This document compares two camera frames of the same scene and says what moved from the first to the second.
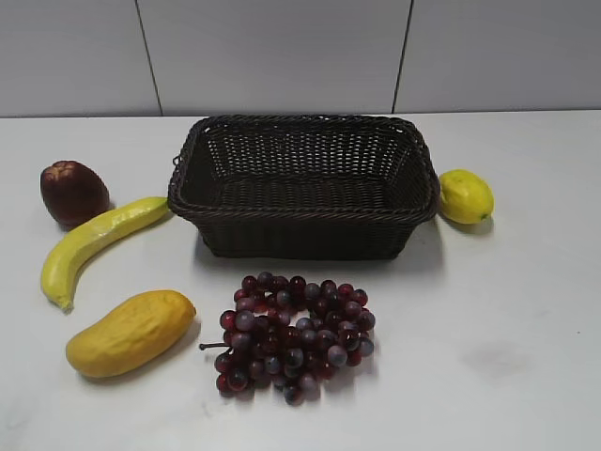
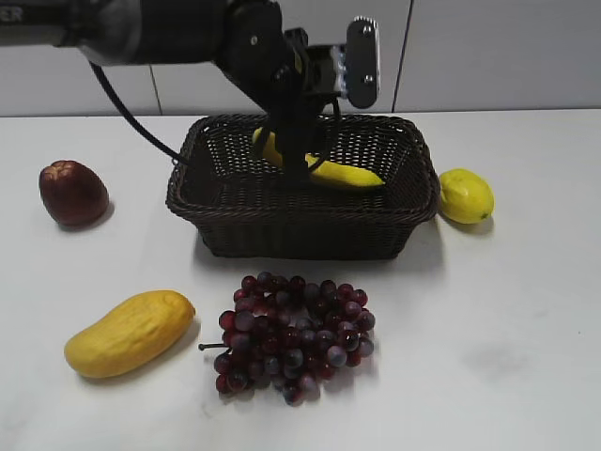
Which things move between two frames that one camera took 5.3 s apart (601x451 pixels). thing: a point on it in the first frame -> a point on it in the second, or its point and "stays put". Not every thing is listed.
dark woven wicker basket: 305,186 stays put
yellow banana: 60,269 -> 321,172
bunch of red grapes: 287,334 stays put
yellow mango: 134,334 stays put
